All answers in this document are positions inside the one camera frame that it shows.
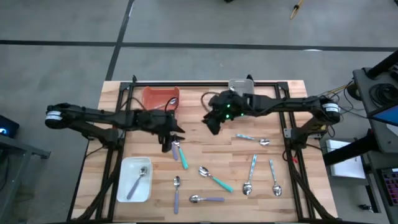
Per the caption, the white plastic bin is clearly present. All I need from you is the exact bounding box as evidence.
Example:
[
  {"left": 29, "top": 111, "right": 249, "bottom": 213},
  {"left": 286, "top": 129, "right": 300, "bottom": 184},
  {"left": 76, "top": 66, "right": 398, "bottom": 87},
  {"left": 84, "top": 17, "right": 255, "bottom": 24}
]
[{"left": 116, "top": 156, "right": 154, "bottom": 203}]

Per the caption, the purple handled spoon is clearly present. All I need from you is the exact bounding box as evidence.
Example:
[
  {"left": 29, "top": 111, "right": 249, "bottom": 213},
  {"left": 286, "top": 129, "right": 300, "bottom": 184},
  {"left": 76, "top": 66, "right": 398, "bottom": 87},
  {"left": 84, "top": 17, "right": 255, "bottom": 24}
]
[
  {"left": 170, "top": 141, "right": 179, "bottom": 161},
  {"left": 173, "top": 175, "right": 182, "bottom": 215},
  {"left": 126, "top": 166, "right": 149, "bottom": 201},
  {"left": 188, "top": 194, "right": 226, "bottom": 204}
]

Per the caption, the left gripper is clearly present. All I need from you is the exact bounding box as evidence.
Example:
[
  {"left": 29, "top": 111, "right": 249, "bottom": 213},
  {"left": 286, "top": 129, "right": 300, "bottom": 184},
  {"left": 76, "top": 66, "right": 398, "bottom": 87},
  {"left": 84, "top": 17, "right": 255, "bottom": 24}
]
[{"left": 134, "top": 109, "right": 186, "bottom": 153}]

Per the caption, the wooden stick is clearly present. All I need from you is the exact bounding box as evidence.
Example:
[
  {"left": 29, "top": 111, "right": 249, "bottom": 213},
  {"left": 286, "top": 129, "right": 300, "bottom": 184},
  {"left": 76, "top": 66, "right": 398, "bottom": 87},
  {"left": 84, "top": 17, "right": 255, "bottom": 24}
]
[{"left": 290, "top": 0, "right": 305, "bottom": 20}]

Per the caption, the blue screen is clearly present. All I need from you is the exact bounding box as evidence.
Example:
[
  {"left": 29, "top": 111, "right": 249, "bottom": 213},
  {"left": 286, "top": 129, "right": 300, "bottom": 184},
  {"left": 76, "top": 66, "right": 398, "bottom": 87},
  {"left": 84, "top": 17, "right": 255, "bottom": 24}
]
[{"left": 368, "top": 104, "right": 398, "bottom": 128}]

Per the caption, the grey side desk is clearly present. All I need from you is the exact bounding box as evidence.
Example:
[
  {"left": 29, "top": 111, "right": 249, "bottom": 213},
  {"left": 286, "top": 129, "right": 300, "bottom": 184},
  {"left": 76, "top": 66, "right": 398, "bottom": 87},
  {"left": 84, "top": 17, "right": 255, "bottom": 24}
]
[{"left": 362, "top": 149, "right": 398, "bottom": 224}]

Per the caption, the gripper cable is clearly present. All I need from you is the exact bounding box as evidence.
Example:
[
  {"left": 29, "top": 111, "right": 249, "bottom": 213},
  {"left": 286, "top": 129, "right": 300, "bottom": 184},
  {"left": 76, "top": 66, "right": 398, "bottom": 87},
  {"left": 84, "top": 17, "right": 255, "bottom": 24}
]
[
  {"left": 164, "top": 96, "right": 180, "bottom": 114},
  {"left": 200, "top": 91, "right": 220, "bottom": 113}
]

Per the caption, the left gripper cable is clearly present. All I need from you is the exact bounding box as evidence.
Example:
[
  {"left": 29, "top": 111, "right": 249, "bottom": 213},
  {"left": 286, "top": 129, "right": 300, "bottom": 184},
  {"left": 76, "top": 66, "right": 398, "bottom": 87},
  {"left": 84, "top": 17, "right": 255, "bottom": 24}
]
[{"left": 164, "top": 96, "right": 180, "bottom": 114}]

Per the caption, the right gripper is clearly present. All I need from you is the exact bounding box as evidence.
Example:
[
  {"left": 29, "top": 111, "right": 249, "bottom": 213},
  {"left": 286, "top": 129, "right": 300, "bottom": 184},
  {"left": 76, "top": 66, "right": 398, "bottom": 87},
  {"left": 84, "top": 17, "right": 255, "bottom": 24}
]
[{"left": 202, "top": 90, "right": 249, "bottom": 136}]

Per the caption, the teal handled spoon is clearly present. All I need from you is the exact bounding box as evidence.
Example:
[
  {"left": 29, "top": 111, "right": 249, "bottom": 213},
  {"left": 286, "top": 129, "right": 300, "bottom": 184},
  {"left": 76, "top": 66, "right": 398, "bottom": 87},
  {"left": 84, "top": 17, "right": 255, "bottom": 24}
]
[
  {"left": 198, "top": 166, "right": 234, "bottom": 194},
  {"left": 173, "top": 139, "right": 190, "bottom": 170}
]

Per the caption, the black metal bar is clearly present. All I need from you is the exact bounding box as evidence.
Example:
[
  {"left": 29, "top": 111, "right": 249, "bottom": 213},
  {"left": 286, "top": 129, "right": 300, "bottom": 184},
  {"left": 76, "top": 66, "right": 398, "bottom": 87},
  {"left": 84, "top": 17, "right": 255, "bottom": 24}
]
[{"left": 322, "top": 128, "right": 376, "bottom": 166}]

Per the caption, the black aluminium table frame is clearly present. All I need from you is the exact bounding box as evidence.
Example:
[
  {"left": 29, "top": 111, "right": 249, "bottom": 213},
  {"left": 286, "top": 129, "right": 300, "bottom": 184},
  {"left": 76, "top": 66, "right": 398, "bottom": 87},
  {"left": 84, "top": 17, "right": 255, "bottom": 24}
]
[{"left": 67, "top": 74, "right": 335, "bottom": 224}]

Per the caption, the coiled black cable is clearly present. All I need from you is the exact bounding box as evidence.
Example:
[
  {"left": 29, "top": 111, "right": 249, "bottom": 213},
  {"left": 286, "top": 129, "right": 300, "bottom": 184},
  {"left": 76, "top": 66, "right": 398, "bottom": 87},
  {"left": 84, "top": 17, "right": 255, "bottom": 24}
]
[{"left": 369, "top": 83, "right": 398, "bottom": 109}]

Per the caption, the black device with blue light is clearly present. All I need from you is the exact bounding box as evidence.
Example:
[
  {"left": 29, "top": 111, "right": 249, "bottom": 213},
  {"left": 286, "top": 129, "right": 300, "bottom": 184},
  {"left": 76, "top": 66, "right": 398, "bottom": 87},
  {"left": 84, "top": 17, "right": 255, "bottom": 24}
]
[{"left": 0, "top": 114, "right": 21, "bottom": 139}]

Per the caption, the grey cart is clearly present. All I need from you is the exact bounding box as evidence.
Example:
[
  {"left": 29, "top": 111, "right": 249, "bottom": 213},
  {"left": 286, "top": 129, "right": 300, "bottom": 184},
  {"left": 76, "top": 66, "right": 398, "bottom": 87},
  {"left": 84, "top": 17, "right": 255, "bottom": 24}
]
[{"left": 352, "top": 67, "right": 398, "bottom": 154}]

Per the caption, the black pole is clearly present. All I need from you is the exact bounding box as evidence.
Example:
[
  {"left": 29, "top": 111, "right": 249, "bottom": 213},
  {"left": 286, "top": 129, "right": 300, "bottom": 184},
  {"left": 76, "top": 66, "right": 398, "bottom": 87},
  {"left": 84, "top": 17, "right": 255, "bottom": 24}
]
[{"left": 365, "top": 49, "right": 398, "bottom": 80}]

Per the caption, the grey metal stand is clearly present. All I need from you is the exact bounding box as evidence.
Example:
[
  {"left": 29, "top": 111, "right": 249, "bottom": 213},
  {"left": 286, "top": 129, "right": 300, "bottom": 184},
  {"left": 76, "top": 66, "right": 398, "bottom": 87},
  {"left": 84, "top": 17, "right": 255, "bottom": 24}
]
[{"left": 0, "top": 133, "right": 52, "bottom": 224}]

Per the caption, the colourful backlit keyboard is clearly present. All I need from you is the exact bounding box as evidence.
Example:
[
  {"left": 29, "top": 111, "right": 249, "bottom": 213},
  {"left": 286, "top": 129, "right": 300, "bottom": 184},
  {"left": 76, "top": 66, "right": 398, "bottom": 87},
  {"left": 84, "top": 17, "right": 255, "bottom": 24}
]
[{"left": 381, "top": 167, "right": 398, "bottom": 207}]

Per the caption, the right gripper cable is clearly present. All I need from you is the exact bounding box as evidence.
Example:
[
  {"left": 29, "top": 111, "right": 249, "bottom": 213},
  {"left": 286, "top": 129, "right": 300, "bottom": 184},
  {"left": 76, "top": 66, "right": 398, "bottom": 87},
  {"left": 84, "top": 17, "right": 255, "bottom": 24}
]
[{"left": 200, "top": 91, "right": 220, "bottom": 113}]

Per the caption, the orange plastic bin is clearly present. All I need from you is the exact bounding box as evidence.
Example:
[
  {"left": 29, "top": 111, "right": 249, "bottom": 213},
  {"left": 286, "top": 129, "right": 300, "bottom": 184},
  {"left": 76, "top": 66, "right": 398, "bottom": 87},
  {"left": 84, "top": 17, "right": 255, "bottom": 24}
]
[{"left": 141, "top": 86, "right": 181, "bottom": 111}]

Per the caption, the white box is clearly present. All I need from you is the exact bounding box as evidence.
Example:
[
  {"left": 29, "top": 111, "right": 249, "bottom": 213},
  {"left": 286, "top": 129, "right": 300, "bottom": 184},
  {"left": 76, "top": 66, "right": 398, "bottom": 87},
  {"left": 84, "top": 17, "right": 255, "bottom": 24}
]
[{"left": 325, "top": 139, "right": 367, "bottom": 180}]

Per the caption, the light grey plastic bin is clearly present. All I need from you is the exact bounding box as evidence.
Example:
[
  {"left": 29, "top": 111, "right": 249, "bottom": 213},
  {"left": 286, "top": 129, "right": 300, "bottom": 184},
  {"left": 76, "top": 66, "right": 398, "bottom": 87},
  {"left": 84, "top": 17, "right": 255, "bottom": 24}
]
[{"left": 228, "top": 78, "right": 256, "bottom": 96}]

